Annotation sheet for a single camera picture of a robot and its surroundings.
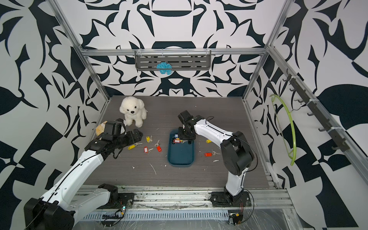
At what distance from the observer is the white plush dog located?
3.06ft

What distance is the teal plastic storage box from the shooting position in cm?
87

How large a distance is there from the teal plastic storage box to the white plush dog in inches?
9.6
